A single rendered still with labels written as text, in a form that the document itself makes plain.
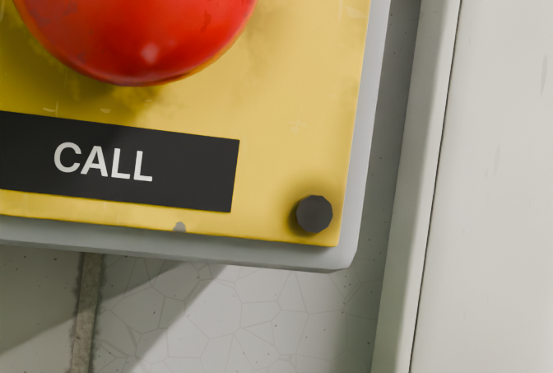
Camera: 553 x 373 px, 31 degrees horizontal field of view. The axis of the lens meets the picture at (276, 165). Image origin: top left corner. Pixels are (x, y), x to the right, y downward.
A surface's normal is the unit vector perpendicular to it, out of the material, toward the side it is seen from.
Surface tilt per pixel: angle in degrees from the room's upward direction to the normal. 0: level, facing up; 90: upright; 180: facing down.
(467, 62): 90
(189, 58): 119
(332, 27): 90
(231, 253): 113
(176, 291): 90
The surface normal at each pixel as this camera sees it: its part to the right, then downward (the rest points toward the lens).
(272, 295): 0.24, 0.08
